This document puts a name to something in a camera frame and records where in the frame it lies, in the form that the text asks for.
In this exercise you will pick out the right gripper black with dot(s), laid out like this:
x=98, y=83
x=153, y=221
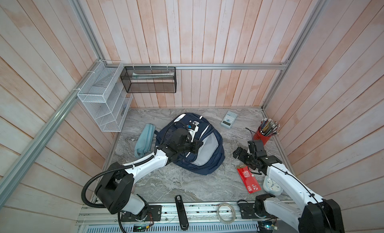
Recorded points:
x=240, y=156

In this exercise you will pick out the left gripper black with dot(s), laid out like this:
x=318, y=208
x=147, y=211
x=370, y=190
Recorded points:
x=196, y=146

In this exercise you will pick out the red booklet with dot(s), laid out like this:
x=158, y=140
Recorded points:
x=248, y=179

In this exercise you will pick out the navy blue student backpack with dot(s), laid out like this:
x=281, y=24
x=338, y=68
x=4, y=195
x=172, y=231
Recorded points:
x=210, y=156

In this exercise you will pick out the light blue pencil case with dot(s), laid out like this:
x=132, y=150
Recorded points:
x=145, y=140

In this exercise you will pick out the light green calculator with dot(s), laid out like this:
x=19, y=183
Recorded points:
x=228, y=119

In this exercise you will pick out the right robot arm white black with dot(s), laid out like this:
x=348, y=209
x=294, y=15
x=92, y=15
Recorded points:
x=313, y=213

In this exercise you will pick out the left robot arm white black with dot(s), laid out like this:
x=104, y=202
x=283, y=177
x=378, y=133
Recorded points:
x=114, y=188

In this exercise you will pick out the red pen holder cup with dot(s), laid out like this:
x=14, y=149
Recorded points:
x=260, y=135

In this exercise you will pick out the white round alarm clock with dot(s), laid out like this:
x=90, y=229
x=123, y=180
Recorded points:
x=272, y=187

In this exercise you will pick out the black handheld device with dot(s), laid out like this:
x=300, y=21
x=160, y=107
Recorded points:
x=182, y=216

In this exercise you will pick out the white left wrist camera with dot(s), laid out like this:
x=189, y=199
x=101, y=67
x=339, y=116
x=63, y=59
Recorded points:
x=193, y=128

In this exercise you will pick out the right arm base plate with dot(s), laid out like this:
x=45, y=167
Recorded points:
x=247, y=211

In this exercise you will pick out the aluminium front rail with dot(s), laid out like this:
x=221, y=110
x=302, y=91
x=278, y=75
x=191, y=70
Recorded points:
x=202, y=212

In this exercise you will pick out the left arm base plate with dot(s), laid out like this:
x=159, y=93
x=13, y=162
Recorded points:
x=154, y=212

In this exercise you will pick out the black mesh wall basket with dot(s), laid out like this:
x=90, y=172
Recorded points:
x=149, y=79

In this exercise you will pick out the white wire mesh shelf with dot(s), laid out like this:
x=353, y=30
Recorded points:
x=104, y=96

